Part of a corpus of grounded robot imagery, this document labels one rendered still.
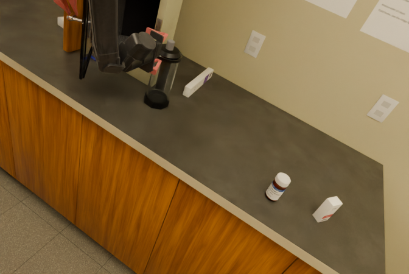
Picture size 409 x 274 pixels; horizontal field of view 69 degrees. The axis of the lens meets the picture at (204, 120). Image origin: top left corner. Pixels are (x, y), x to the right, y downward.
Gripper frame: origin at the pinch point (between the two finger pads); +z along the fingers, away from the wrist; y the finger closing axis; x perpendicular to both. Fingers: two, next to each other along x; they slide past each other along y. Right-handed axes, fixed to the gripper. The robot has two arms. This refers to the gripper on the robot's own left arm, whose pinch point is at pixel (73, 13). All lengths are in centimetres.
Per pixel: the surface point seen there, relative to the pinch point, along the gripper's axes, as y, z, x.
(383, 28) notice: -113, 23, 7
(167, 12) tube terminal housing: -31.5, 7.0, -3.6
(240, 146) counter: -49, 49, 31
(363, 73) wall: -108, 42, 11
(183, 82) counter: -32, 43, -8
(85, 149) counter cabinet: 12, 48, 18
